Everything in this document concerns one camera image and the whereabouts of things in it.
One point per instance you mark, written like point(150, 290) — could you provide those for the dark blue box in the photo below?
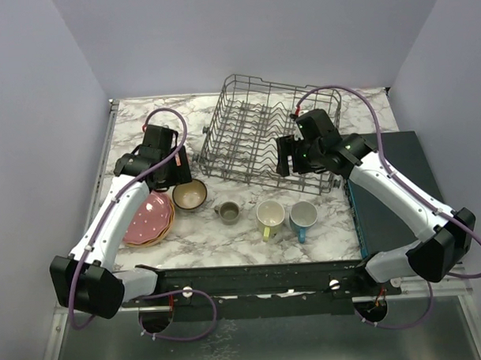
point(386, 216)

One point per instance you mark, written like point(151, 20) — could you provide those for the blue mug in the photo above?
point(302, 217)

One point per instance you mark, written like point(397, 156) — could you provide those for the pink dotted plate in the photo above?
point(155, 200)

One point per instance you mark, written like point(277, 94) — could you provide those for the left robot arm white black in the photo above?
point(83, 280)

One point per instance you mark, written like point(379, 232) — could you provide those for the dark brown patterned bowl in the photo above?
point(190, 196)

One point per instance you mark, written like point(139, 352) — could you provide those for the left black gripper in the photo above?
point(180, 174)

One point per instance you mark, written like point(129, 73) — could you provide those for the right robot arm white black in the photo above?
point(441, 233)

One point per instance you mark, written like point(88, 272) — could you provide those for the grey wire dish rack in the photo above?
point(240, 139)

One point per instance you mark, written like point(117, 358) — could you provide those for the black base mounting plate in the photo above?
point(264, 291)

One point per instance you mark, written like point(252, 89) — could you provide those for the tan plate under pink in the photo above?
point(163, 238)

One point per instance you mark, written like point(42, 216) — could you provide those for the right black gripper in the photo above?
point(288, 145)

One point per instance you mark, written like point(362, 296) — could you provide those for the yellow cream mug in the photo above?
point(270, 219)

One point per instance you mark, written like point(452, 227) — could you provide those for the small grey mug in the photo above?
point(228, 212)

